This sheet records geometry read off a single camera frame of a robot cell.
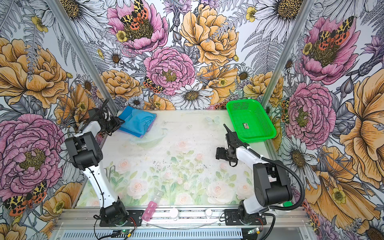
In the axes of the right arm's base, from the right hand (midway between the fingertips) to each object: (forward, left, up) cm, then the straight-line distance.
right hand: (222, 160), depth 92 cm
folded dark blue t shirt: (+41, +69, +1) cm, 80 cm away
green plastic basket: (+31, -25, -1) cm, 40 cm away
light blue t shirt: (+29, +55, +4) cm, 62 cm away
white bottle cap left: (-28, +27, +4) cm, 39 cm away
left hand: (+25, +65, +6) cm, 70 cm away
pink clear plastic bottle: (-27, +40, -1) cm, 49 cm away
